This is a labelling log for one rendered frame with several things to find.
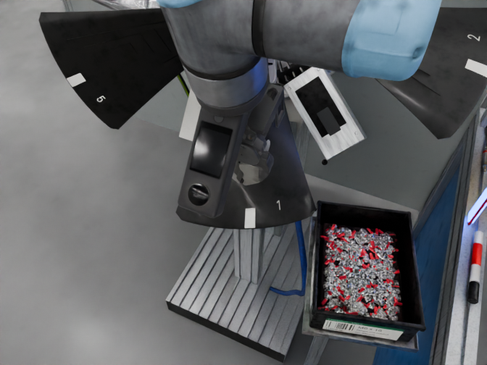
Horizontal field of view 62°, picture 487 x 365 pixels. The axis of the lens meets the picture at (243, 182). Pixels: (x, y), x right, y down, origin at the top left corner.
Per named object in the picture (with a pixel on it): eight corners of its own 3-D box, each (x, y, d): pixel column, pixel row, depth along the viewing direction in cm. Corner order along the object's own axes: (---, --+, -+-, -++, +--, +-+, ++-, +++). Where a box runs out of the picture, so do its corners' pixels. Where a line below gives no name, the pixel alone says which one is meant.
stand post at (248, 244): (240, 275, 162) (237, 85, 93) (261, 284, 160) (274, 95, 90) (235, 285, 159) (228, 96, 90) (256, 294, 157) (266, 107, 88)
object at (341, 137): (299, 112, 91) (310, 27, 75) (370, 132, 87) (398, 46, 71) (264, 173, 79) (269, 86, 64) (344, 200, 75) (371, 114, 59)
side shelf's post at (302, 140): (290, 199, 187) (313, 30, 124) (298, 202, 186) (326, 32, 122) (286, 206, 185) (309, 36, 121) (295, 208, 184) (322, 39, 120)
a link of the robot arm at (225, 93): (243, 91, 33) (157, 66, 35) (249, 122, 37) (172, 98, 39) (278, 24, 35) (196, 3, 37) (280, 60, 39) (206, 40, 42)
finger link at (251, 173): (279, 161, 59) (277, 126, 50) (263, 196, 57) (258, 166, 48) (259, 154, 59) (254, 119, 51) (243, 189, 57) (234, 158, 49)
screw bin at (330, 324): (312, 221, 81) (317, 199, 75) (399, 232, 79) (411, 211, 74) (306, 329, 67) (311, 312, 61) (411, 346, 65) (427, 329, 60)
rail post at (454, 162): (383, 279, 161) (465, 132, 102) (393, 283, 160) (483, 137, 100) (381, 287, 159) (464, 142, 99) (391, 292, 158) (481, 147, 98)
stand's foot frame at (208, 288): (238, 192, 190) (238, 181, 184) (335, 227, 177) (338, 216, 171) (168, 309, 153) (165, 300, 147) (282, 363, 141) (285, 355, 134)
